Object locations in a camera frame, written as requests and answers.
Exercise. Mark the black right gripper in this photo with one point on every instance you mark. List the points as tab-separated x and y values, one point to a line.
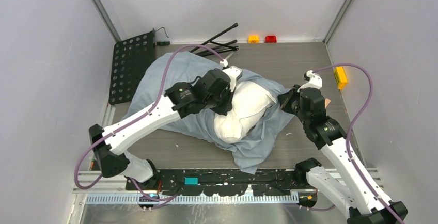
286	99

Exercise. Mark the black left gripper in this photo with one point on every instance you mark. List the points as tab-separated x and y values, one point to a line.
226	105

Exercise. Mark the white pillow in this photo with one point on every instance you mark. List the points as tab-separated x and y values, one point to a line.
249	104

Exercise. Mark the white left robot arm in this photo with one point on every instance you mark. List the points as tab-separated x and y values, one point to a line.
110	143

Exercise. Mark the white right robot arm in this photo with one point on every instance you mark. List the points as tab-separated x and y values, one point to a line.
359	197

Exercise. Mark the beige wooden block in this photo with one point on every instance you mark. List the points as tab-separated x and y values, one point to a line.
327	102

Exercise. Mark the black folding stand legs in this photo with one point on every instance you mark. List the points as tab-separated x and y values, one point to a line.
218	45

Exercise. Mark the yellow rectangular block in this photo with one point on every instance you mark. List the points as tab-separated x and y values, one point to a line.
340	77

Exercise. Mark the red block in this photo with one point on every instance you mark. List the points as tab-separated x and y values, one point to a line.
270	39

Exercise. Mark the yellow orange round block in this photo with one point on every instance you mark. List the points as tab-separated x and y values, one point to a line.
253	39

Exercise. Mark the teal block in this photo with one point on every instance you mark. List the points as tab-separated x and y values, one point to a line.
191	181

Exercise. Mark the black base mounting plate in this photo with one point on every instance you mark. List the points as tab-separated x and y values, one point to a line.
228	182

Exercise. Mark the black perforated music stand tray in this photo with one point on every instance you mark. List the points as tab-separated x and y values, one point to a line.
131	58

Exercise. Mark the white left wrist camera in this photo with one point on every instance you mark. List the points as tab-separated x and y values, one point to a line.
234	73

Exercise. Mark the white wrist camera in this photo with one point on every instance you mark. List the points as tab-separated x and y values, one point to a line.
234	73
313	80

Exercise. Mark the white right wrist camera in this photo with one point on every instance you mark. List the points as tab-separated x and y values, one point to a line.
313	80

